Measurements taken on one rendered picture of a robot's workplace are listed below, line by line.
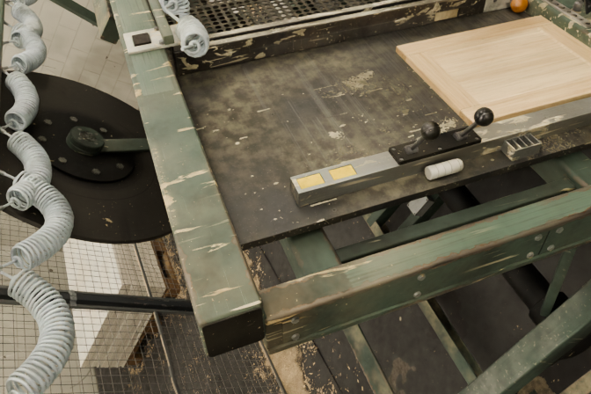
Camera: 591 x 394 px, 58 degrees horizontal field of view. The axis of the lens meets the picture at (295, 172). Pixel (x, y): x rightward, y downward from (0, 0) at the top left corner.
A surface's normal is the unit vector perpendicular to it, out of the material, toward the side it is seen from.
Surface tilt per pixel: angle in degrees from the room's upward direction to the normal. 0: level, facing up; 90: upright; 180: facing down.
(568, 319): 0
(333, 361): 0
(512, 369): 0
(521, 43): 55
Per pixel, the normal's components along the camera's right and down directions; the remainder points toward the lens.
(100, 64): 0.41, 0.55
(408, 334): -0.78, -0.21
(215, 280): -0.01, -0.73
